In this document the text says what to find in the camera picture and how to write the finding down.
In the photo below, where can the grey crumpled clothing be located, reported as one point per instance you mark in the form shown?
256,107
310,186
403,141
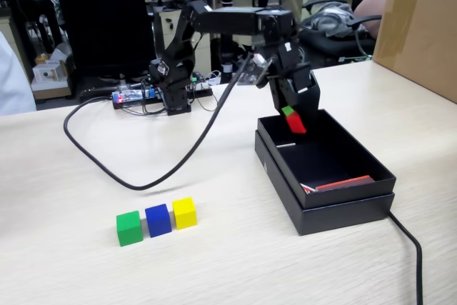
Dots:
335,19

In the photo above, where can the large brown cardboard box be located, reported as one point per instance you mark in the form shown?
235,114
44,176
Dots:
421,33

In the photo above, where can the black mesh office chair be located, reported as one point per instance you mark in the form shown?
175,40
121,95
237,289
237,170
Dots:
100,15

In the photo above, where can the robot controller circuit board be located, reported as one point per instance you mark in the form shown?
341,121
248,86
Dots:
132,96

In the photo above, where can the blue wooden cube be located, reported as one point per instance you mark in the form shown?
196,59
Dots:
158,222

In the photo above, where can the red wooden cube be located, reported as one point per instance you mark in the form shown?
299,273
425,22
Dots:
296,124

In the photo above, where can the orange red booklet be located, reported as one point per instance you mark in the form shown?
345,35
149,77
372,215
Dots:
346,183

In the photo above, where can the white product box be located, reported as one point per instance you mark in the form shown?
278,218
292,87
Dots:
46,73

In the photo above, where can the green wooden cube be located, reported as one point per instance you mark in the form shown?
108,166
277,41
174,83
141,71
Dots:
129,230

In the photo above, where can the black box inner tray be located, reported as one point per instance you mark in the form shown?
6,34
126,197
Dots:
339,198

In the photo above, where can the black open box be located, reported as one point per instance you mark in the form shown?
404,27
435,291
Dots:
342,217

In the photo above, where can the yellow wooden cube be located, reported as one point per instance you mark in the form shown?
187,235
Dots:
185,214

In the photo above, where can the black power strip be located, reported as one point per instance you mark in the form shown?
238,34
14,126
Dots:
203,92

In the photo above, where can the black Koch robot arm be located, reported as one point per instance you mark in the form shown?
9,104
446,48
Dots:
228,19

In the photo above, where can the small wrist camera board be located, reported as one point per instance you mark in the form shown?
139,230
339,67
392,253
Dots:
255,69

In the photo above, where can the black office chair with armrests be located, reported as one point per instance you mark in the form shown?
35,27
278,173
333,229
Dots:
328,46

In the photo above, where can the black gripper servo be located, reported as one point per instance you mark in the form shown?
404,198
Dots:
300,78

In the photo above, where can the person in white shirt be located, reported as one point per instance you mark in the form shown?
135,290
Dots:
14,87

